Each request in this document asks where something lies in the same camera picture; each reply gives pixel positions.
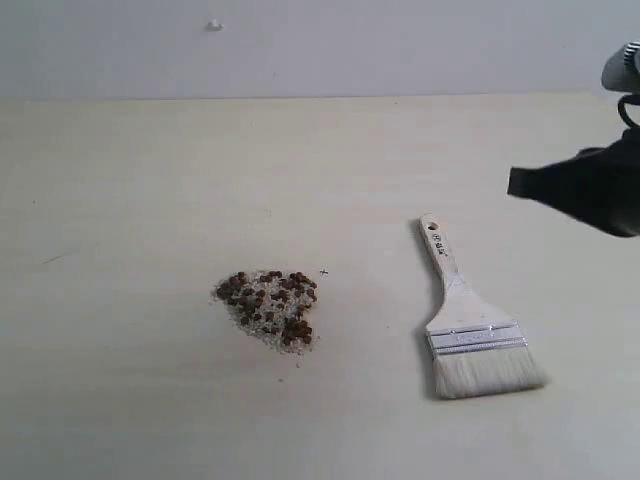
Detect wooden paint brush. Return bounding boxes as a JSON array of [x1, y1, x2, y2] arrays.
[[419, 214, 549, 400]]

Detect pile of crumbs and pellets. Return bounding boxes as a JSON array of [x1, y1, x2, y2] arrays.
[[191, 269, 322, 385]]

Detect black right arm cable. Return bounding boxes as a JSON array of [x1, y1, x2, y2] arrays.
[[616, 92, 640, 129]]

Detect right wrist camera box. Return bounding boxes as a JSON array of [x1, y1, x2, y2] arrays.
[[601, 40, 640, 94]]

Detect small white wall fixture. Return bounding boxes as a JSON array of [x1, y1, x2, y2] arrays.
[[205, 19, 224, 32]]

